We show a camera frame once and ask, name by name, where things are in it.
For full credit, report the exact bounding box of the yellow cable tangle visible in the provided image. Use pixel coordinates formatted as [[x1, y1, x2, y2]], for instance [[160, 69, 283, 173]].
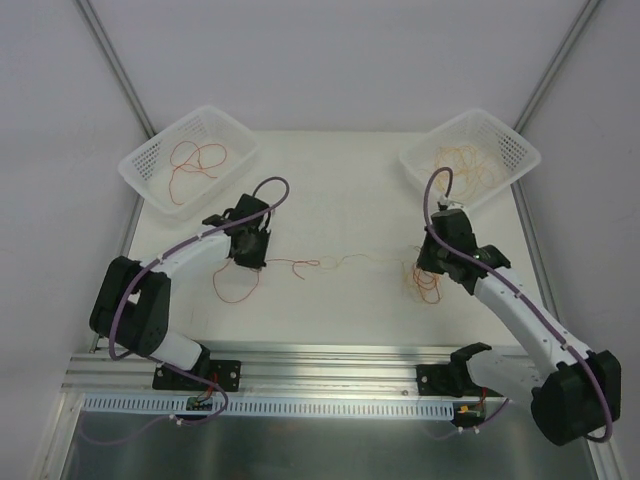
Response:
[[317, 244, 443, 306]]

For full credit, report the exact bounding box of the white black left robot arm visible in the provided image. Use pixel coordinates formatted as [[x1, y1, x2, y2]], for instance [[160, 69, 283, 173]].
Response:
[[89, 194, 273, 389]]

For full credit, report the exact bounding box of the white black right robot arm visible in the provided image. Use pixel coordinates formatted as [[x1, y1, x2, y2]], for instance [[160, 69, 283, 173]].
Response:
[[417, 208, 621, 446]]

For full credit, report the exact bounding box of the white plastic basket right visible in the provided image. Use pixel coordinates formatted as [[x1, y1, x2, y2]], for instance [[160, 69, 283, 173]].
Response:
[[398, 109, 541, 210]]

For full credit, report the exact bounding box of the white plastic basket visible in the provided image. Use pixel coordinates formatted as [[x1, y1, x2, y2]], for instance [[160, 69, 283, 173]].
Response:
[[117, 105, 260, 220], [398, 109, 541, 210]]

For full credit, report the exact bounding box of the white plastic basket left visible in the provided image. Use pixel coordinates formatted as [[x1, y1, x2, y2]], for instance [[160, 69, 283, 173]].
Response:
[[117, 105, 260, 220]]

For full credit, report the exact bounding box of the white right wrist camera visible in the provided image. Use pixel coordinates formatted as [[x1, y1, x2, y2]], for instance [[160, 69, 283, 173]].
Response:
[[437, 197, 464, 211]]

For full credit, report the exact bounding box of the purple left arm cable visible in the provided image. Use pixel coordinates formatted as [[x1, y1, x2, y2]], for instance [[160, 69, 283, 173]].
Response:
[[107, 176, 291, 426]]

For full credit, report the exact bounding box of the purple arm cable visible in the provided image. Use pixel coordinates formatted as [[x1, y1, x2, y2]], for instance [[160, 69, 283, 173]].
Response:
[[107, 176, 291, 426], [423, 166, 616, 443]]

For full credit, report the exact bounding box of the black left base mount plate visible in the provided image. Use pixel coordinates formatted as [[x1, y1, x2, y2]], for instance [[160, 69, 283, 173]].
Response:
[[152, 359, 242, 393]]

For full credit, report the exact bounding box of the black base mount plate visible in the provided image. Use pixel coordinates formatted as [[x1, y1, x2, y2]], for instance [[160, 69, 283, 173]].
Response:
[[415, 362, 500, 398], [152, 359, 242, 393]]

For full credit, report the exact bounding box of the aluminium table frame rail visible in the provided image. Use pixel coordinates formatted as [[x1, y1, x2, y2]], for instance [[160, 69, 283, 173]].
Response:
[[61, 337, 551, 404]]

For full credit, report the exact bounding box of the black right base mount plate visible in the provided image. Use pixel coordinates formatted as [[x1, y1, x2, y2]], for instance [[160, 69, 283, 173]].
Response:
[[415, 362, 500, 398]]

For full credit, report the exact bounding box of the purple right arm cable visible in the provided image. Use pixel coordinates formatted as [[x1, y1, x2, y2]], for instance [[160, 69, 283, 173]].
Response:
[[423, 166, 616, 443]]

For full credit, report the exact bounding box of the white slotted cable duct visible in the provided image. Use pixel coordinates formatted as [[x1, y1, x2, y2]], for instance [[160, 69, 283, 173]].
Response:
[[82, 394, 454, 421]]

